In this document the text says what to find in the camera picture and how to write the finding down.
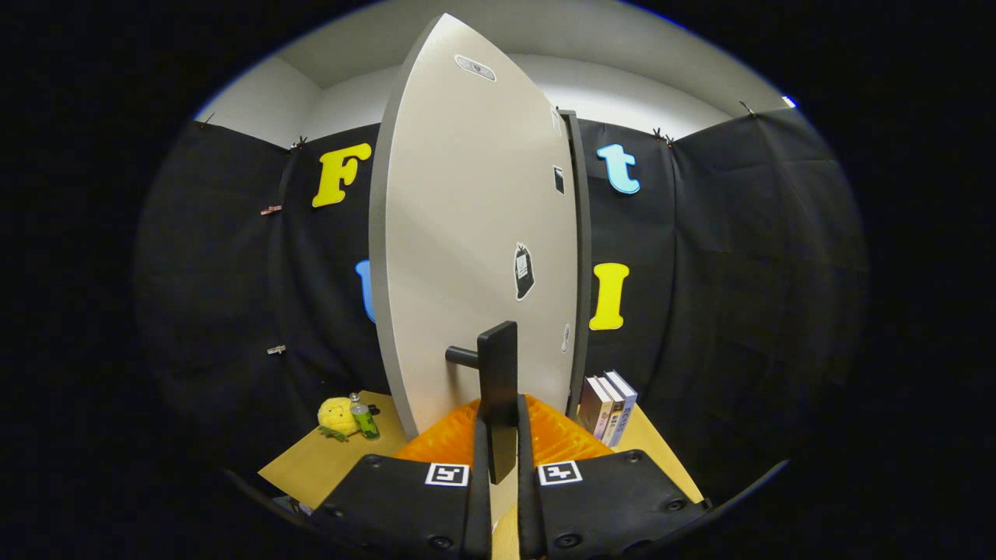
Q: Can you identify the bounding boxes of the white book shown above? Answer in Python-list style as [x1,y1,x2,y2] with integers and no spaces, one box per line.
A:
[595,375,627,446]

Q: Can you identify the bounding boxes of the green label drink bottle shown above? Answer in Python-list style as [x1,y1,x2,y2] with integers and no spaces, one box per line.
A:
[349,393,381,440]

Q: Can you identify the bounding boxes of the black door handle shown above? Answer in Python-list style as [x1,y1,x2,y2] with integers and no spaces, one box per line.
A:
[445,320,520,485]

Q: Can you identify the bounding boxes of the black backdrop cloth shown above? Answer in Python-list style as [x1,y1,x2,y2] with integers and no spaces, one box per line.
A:
[132,105,871,514]

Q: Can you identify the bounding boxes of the beige shoe cabinet door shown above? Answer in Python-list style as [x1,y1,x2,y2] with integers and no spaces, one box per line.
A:
[368,12,580,440]

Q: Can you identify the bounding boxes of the yellow pineapple plush toy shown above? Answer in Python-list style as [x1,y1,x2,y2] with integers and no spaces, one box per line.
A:
[317,397,360,443]

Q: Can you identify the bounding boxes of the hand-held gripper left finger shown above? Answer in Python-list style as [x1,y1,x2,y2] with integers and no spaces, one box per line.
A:
[311,397,493,560]

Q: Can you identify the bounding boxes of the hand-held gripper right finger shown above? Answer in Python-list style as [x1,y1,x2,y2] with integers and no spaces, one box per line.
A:
[516,393,710,560]

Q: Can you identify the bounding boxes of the grey shoe cabinet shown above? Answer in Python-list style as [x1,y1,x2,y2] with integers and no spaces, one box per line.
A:
[559,109,592,421]

